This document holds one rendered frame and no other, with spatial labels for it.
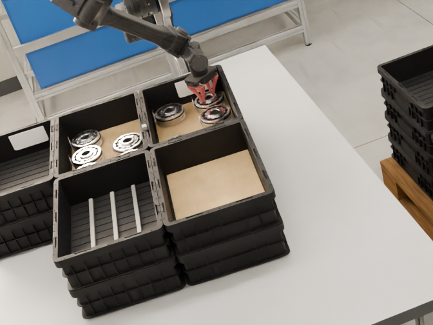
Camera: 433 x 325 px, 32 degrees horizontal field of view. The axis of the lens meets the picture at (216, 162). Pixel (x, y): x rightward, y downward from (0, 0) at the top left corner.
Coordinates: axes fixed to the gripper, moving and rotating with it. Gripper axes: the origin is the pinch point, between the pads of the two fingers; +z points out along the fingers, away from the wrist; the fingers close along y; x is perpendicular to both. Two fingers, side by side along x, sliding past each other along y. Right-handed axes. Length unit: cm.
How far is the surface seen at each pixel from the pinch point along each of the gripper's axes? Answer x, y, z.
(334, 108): 44, 116, 88
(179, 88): 10.9, -1.8, -2.8
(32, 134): 45, -43, -4
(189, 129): -2.2, -13.8, 3.9
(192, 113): 3.9, -5.7, 3.9
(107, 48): 162, 77, 42
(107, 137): 24.6, -28.0, 3.1
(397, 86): -33, 62, 30
